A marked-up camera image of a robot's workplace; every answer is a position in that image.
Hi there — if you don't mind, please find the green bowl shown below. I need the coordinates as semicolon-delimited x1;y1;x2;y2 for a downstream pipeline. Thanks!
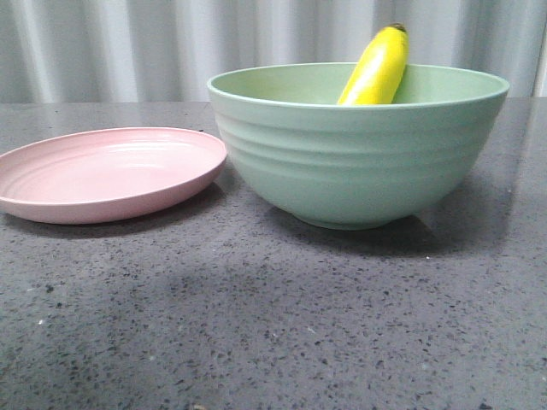
207;61;511;231

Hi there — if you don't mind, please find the yellow banana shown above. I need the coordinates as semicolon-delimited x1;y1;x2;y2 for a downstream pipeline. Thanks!
337;23;409;105

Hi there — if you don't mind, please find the pink plate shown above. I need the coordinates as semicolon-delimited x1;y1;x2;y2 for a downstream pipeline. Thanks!
1;127;226;225

